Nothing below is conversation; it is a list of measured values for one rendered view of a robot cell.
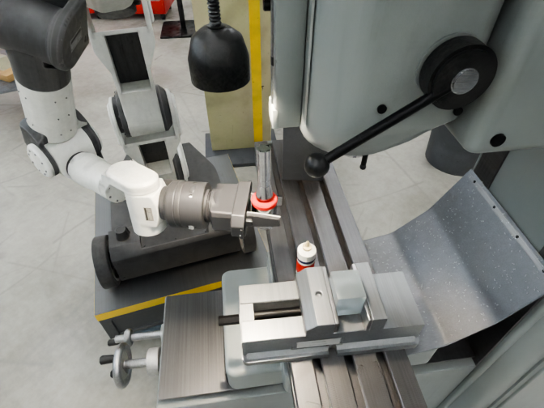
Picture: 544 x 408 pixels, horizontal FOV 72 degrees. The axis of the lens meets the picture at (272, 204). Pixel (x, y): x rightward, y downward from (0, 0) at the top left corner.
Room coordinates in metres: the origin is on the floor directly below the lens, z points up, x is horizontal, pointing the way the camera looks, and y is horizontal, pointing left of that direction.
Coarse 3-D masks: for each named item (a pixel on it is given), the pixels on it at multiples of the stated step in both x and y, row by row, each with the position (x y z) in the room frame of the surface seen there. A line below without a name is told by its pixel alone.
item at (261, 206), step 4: (252, 196) 0.49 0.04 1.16; (276, 196) 0.49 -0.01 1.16; (252, 200) 0.48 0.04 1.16; (256, 200) 0.48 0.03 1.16; (272, 200) 0.48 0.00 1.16; (276, 200) 0.48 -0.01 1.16; (252, 204) 0.48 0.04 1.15; (256, 204) 0.47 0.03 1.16; (260, 204) 0.47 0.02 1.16; (264, 204) 0.47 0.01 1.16; (268, 204) 0.47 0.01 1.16; (272, 204) 0.47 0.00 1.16; (276, 204) 0.48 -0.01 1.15; (256, 208) 0.47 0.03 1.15; (260, 208) 0.47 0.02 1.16; (264, 208) 0.46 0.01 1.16; (268, 208) 0.47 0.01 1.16; (272, 208) 0.47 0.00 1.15
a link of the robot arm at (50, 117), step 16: (32, 96) 0.60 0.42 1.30; (48, 96) 0.60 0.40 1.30; (64, 96) 0.63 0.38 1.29; (32, 112) 0.61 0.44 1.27; (48, 112) 0.61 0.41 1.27; (64, 112) 0.63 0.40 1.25; (32, 128) 0.62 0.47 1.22; (48, 128) 0.62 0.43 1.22; (64, 128) 0.64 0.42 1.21; (32, 144) 0.62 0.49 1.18; (32, 160) 0.62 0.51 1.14; (48, 160) 0.60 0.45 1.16; (48, 176) 0.60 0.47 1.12
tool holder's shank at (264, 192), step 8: (264, 144) 0.50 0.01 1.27; (264, 152) 0.48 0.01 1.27; (264, 160) 0.48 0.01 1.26; (264, 168) 0.48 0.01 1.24; (264, 176) 0.48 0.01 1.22; (264, 184) 0.48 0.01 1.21; (256, 192) 0.48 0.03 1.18; (264, 192) 0.47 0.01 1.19; (272, 192) 0.48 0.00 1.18; (264, 200) 0.48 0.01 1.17
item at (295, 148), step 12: (288, 132) 0.82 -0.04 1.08; (300, 132) 0.82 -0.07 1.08; (288, 144) 0.82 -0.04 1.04; (300, 144) 0.82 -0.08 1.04; (288, 156) 0.82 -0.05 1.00; (300, 156) 0.82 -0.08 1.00; (288, 168) 0.82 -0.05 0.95; (300, 168) 0.82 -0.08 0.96; (300, 180) 0.82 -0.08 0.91; (312, 180) 0.82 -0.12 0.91
